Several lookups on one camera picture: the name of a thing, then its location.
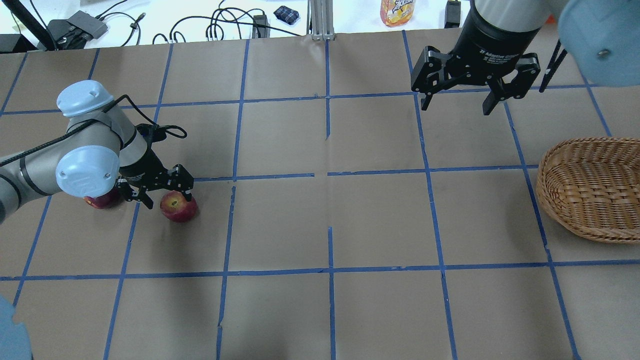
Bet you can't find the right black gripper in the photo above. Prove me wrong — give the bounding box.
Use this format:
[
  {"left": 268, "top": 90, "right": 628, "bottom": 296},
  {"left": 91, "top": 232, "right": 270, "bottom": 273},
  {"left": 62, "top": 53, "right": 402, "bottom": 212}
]
[{"left": 411, "top": 10, "right": 542, "bottom": 116}]

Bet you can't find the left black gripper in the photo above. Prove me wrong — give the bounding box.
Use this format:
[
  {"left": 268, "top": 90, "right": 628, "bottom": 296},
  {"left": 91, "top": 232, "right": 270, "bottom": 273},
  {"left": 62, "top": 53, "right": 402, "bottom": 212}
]
[{"left": 118, "top": 150, "right": 194, "bottom": 210}]

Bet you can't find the red yellow apple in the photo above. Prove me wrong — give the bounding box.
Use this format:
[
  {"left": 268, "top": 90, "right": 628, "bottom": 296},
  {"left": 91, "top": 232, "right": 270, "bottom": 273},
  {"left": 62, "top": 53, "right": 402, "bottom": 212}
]
[{"left": 160, "top": 191, "right": 199, "bottom": 223}]

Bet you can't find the dark red apple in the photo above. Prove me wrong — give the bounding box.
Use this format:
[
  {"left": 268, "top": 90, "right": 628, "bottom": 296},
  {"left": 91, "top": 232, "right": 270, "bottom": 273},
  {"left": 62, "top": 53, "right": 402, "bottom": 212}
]
[{"left": 83, "top": 187, "right": 122, "bottom": 210}]

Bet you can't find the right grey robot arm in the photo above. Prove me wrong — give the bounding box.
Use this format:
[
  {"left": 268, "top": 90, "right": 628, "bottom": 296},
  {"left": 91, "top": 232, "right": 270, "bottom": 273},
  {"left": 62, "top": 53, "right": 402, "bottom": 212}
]
[{"left": 410, "top": 0, "right": 640, "bottom": 116}]

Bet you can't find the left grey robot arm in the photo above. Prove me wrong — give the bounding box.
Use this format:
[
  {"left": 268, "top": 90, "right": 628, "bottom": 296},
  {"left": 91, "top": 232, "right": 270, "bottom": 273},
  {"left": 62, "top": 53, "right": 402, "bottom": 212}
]
[{"left": 0, "top": 80, "right": 194, "bottom": 221}]

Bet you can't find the woven wicker basket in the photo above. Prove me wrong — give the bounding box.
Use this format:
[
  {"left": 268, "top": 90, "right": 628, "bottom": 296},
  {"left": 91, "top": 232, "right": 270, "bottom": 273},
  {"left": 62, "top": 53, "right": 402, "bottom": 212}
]
[{"left": 535, "top": 136, "right": 640, "bottom": 245}]

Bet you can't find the orange juice bottle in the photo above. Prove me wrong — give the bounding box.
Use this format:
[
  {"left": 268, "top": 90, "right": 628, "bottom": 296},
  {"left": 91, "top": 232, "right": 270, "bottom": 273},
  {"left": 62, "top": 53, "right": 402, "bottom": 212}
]
[{"left": 379, "top": 0, "right": 416, "bottom": 28}]

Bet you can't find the grey box device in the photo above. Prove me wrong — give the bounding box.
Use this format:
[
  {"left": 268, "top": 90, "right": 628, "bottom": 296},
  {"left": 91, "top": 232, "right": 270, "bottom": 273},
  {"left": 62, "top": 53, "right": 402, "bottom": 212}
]
[{"left": 66, "top": 10, "right": 108, "bottom": 40}]

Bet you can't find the black power adapter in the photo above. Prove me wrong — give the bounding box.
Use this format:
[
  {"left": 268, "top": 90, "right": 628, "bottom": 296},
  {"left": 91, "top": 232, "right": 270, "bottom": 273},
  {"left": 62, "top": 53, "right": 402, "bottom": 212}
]
[{"left": 251, "top": 14, "right": 270, "bottom": 39}]

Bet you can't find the dark blue checkered pouch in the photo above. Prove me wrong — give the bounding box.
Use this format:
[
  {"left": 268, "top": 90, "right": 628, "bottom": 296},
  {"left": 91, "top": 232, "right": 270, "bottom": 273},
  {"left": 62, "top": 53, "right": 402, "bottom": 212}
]
[{"left": 273, "top": 6, "right": 300, "bottom": 26}]

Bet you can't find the aluminium frame post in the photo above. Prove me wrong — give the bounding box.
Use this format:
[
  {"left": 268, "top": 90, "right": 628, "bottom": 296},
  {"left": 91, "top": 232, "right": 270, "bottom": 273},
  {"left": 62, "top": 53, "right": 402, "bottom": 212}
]
[{"left": 307, "top": 0, "right": 336, "bottom": 41}]

